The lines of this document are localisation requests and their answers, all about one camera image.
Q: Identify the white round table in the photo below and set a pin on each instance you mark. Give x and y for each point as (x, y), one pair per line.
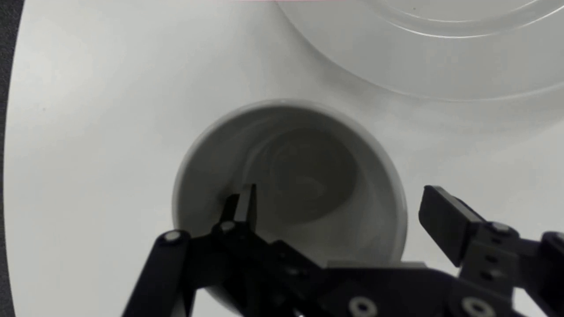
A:
(108, 96)

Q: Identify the white ceramic mug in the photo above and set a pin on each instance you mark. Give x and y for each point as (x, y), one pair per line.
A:
(325, 184)

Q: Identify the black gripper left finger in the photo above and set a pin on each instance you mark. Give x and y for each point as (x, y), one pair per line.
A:
(238, 216)

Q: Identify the white ceramic plate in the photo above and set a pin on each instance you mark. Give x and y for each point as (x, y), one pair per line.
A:
(439, 48)

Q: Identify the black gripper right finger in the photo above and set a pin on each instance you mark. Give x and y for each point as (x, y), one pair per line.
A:
(448, 221)

